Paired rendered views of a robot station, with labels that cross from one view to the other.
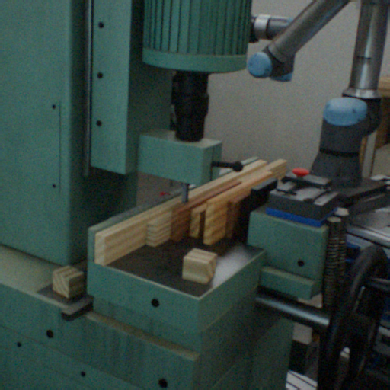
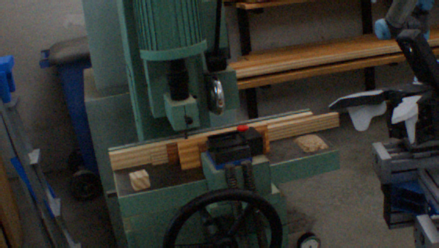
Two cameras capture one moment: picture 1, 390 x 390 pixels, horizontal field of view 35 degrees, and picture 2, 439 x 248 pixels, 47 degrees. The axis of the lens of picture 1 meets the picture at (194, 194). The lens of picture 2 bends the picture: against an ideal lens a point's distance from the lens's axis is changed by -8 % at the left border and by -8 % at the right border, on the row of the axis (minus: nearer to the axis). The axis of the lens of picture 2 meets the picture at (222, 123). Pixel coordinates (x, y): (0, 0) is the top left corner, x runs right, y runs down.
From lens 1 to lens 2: 1.13 m
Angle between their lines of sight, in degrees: 45
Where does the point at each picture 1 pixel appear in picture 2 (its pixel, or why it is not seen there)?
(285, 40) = (392, 10)
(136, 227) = (139, 151)
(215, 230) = (186, 161)
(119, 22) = not seen: hidden behind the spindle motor
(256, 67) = (378, 31)
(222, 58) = (160, 52)
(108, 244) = (114, 158)
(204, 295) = (124, 196)
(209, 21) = (148, 31)
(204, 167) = (175, 118)
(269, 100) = not seen: outside the picture
